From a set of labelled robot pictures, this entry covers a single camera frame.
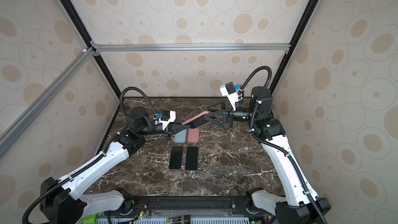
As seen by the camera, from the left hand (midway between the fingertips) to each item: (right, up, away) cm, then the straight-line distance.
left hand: (190, 125), depth 61 cm
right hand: (+7, +4, -4) cm, 9 cm away
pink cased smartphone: (-1, -9, +37) cm, 38 cm away
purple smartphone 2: (-1, -21, +29) cm, 36 cm away
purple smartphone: (-11, -22, +29) cm, 38 cm away
